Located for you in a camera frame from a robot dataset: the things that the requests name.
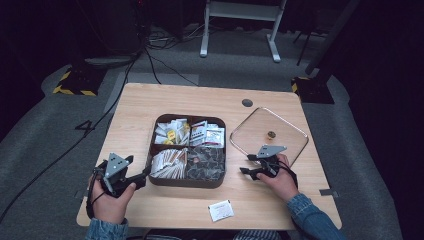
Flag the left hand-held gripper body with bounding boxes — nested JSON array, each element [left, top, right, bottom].
[[94, 152, 135, 199]]

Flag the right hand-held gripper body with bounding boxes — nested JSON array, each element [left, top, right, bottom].
[[255, 144, 288, 178]]

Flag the clear glass lid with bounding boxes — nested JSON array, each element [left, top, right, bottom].
[[228, 106, 310, 168]]

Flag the brown divided box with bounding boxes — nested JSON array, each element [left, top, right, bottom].
[[147, 113, 228, 190]]

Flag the white sachet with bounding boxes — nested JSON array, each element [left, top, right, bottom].
[[207, 199, 235, 223]]

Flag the person's right hand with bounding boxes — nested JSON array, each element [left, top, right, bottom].
[[256, 153, 300, 202]]

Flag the person's left hand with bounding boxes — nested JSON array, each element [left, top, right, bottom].
[[87, 176, 137, 224]]

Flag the pile of brown striped sticks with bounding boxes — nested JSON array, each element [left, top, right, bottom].
[[150, 147, 189, 180]]

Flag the pile of white yellow packets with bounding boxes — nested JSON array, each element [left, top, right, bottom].
[[154, 117, 191, 147]]

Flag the pile of dark packets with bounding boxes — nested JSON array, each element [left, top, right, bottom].
[[185, 146, 226, 181]]

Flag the pile of white red-label packets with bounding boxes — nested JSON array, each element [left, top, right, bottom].
[[189, 120, 226, 150]]

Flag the person's striped clothing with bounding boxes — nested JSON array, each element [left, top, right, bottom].
[[232, 229, 283, 240]]

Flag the yellow black striped base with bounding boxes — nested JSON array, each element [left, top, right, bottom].
[[52, 65, 108, 97], [290, 76, 336, 105]]

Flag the black tripod legs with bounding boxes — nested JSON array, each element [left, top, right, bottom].
[[292, 29, 322, 67]]

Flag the black stand pole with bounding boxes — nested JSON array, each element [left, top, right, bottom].
[[304, 0, 362, 76]]

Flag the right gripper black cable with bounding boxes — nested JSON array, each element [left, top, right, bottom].
[[278, 160, 299, 190]]

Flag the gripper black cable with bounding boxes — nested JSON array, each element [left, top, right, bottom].
[[278, 160, 299, 190], [85, 166, 105, 220]]

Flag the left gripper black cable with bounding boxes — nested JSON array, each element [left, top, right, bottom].
[[85, 166, 105, 220]]

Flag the long black floor cable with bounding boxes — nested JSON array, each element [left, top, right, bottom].
[[0, 49, 143, 224]]

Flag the grey metal table bracket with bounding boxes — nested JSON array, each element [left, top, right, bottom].
[[318, 188, 340, 198]]

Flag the thin black floor cable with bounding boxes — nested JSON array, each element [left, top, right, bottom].
[[143, 48, 200, 88]]

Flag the bundle of floor cables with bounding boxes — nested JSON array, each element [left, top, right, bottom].
[[145, 22, 208, 52]]

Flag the white desk frame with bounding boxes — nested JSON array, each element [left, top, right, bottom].
[[199, 0, 288, 64]]

